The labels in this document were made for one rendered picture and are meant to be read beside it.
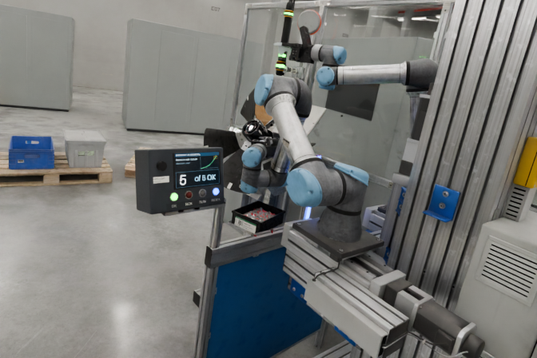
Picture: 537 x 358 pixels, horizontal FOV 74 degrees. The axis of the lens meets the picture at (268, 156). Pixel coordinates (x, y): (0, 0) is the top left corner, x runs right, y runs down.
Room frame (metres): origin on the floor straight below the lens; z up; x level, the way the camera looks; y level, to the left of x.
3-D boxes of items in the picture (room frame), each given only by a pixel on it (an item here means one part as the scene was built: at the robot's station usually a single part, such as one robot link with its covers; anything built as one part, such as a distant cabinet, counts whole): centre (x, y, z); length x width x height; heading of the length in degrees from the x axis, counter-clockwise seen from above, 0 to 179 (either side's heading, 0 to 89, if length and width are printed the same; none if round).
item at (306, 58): (1.77, -0.09, 1.63); 0.12 x 0.08 x 0.09; 54
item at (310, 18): (2.54, -0.13, 1.88); 0.16 x 0.07 x 0.16; 79
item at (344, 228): (1.12, -0.27, 1.09); 0.15 x 0.15 x 0.10
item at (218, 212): (1.21, 0.15, 0.96); 0.03 x 0.03 x 0.20; 44
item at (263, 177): (1.44, 0.05, 1.08); 0.11 x 0.08 x 0.11; 120
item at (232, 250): (1.51, -0.16, 0.82); 0.90 x 0.04 x 0.08; 134
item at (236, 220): (1.58, 0.00, 0.85); 0.22 x 0.17 x 0.07; 149
